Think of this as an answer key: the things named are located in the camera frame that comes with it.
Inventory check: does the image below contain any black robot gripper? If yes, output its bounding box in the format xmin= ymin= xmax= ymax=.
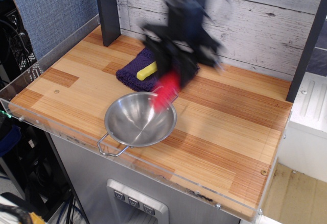
xmin=142 ymin=0 xmax=221 ymax=89

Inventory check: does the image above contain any red handled metal spoon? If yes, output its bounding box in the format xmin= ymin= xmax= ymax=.
xmin=152 ymin=70 xmax=181 ymax=113

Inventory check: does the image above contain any clear acrylic counter guard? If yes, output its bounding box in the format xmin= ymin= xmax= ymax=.
xmin=1 ymin=28 xmax=291 ymax=222

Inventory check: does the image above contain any yellow sponge block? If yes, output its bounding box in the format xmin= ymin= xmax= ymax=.
xmin=136 ymin=62 xmax=157 ymax=81

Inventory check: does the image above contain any folded purple towel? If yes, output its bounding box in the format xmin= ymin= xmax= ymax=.
xmin=115 ymin=46 xmax=200 ymax=93

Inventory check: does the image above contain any stainless steel cabinet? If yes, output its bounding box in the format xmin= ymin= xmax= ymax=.
xmin=51 ymin=136 xmax=240 ymax=223

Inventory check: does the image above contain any silver button control panel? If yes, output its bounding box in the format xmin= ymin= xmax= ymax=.
xmin=106 ymin=179 xmax=169 ymax=223

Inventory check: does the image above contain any white appliance top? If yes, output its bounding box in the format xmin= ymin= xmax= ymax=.
xmin=277 ymin=72 xmax=326 ymax=182

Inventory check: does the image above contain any black plastic crate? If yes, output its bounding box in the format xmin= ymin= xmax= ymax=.
xmin=1 ymin=0 xmax=37 ymax=81

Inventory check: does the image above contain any steel bowl with handles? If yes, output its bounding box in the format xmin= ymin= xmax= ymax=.
xmin=97 ymin=91 xmax=177 ymax=157

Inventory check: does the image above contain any dark left frame post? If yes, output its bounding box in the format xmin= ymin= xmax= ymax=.
xmin=97 ymin=0 xmax=121 ymax=46

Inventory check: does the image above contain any dark frame post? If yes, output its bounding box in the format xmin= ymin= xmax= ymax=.
xmin=97 ymin=0 xmax=121 ymax=46
xmin=286 ymin=0 xmax=326 ymax=103

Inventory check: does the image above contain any dark right frame post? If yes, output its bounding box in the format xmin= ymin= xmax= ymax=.
xmin=286 ymin=0 xmax=326 ymax=103

